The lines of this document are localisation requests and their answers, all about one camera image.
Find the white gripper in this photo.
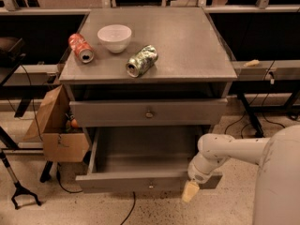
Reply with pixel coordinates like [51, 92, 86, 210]
[182, 153, 221, 203]

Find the grey drawer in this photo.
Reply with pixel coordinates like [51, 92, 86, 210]
[69, 98, 227, 128]
[75, 125, 224, 194]

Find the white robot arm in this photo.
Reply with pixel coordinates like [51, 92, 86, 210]
[182, 125, 300, 225]

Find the grey top drawer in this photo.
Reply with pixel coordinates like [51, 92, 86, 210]
[69, 98, 227, 128]

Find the grey drawer cabinet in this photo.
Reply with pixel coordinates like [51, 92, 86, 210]
[58, 7, 239, 136]

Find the green soda can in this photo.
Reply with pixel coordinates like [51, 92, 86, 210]
[126, 45, 158, 78]

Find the orange fruit in box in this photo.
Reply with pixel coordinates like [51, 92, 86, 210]
[70, 119, 79, 128]

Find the brown cardboard box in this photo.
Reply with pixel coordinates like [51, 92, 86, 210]
[23, 85, 89, 162]

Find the small cream foam piece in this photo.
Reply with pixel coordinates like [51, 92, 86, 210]
[244, 59, 260, 68]

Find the white ceramic bowl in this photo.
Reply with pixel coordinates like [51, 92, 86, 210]
[97, 24, 132, 53]

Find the black grabber tool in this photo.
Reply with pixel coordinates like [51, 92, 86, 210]
[0, 149, 41, 210]

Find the orange soda can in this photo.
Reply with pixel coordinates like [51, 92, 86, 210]
[68, 34, 94, 64]

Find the black floor cable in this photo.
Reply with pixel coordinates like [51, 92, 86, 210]
[55, 162, 137, 225]

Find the black cable at right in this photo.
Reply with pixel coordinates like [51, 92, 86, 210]
[223, 59, 300, 140]

